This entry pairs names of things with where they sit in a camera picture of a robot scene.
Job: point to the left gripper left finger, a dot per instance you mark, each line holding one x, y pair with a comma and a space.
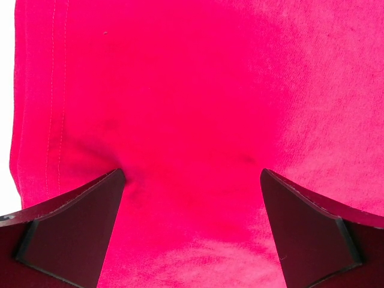
61, 242

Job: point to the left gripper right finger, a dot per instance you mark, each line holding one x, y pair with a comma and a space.
321, 242

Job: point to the pink red t shirt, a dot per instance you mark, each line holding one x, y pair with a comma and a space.
192, 99

